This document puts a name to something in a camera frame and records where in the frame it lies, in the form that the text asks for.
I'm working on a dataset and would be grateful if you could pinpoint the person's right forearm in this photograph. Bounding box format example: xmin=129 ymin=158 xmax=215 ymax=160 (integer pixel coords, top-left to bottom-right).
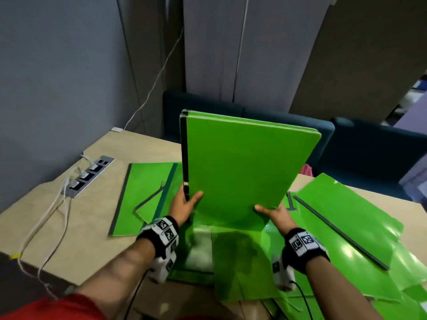
xmin=305 ymin=256 xmax=384 ymax=320

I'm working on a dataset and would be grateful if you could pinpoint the grey partition panel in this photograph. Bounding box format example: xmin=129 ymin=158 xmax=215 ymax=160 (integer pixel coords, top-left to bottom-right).
xmin=182 ymin=0 xmax=334 ymax=112

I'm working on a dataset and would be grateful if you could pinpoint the taupe partition panel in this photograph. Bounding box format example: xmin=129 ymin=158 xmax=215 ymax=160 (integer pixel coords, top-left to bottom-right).
xmin=289 ymin=0 xmax=427 ymax=123

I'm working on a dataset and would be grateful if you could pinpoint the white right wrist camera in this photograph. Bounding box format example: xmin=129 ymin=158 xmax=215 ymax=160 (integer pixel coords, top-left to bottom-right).
xmin=270 ymin=255 xmax=297 ymax=292

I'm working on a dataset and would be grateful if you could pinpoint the bundle of white cables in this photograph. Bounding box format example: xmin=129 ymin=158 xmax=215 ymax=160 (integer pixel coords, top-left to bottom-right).
xmin=16 ymin=156 xmax=97 ymax=299

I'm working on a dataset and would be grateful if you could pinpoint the table power socket strip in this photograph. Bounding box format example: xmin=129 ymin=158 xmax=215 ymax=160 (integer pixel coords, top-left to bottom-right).
xmin=65 ymin=155 xmax=116 ymax=199

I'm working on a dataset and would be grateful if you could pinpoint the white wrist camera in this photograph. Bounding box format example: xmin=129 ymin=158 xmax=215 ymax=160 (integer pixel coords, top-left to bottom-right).
xmin=148 ymin=251 xmax=177 ymax=284
xmin=270 ymin=255 xmax=297 ymax=292

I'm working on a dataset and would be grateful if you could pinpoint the person's right hand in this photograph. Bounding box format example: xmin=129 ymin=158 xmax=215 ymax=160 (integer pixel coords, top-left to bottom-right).
xmin=254 ymin=203 xmax=299 ymax=237

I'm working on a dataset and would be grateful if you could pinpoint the stack of gathered green folders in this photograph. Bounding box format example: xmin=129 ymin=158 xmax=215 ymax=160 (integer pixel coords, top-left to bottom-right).
xmin=179 ymin=109 xmax=322 ymax=232

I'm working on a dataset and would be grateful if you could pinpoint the black right wristband with markers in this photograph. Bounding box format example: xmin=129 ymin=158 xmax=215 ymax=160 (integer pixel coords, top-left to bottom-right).
xmin=282 ymin=228 xmax=331 ymax=276

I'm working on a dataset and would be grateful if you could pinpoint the black left camera cable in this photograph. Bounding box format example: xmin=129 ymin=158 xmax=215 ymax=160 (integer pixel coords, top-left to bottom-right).
xmin=123 ymin=269 xmax=149 ymax=320

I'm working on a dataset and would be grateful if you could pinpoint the pile of green folders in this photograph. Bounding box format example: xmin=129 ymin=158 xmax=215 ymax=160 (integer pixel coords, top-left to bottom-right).
xmin=108 ymin=162 xmax=427 ymax=320

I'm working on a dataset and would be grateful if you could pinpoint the black right camera cable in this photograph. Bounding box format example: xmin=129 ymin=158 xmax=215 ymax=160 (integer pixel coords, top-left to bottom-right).
xmin=288 ymin=280 xmax=314 ymax=320

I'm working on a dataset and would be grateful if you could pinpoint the black left wristband with markers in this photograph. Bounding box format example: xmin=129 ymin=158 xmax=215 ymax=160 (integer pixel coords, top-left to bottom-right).
xmin=136 ymin=216 xmax=180 ymax=259

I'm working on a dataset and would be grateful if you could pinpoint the person's left forearm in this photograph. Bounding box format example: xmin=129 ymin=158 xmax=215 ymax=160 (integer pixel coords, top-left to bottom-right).
xmin=75 ymin=238 xmax=157 ymax=320

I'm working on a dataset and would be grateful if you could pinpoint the red shirt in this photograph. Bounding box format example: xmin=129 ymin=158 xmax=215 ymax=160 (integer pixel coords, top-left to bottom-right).
xmin=0 ymin=293 xmax=107 ymax=320

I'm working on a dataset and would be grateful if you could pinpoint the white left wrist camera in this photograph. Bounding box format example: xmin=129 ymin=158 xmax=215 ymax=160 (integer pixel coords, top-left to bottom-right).
xmin=148 ymin=251 xmax=177 ymax=284

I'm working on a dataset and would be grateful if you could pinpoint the person's left hand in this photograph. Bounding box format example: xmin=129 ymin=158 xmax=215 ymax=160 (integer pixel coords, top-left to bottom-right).
xmin=168 ymin=183 xmax=205 ymax=228

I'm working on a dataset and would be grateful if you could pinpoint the dark teal sofa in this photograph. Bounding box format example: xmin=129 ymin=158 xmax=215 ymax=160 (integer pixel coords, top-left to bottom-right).
xmin=162 ymin=91 xmax=336 ymax=170

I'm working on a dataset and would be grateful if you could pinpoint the black wristband with markers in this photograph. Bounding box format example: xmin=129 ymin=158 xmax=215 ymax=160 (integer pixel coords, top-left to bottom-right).
xmin=136 ymin=216 xmax=180 ymax=259
xmin=282 ymin=228 xmax=331 ymax=276

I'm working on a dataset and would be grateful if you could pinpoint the dark teal armchair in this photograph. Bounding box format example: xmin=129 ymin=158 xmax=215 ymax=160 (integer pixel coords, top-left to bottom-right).
xmin=315 ymin=117 xmax=427 ymax=201

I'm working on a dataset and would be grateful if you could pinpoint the black camera cable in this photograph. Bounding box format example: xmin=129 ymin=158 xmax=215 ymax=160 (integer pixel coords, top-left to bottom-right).
xmin=123 ymin=269 xmax=149 ymax=320
xmin=288 ymin=280 xmax=314 ymax=320

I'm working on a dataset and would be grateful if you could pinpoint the thin white wall cable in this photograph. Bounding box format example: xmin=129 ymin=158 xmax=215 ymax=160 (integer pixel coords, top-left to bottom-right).
xmin=122 ymin=28 xmax=185 ymax=130

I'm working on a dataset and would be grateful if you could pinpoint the lavender board with taped papers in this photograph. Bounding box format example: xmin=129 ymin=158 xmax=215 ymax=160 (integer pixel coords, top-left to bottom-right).
xmin=393 ymin=91 xmax=427 ymax=210

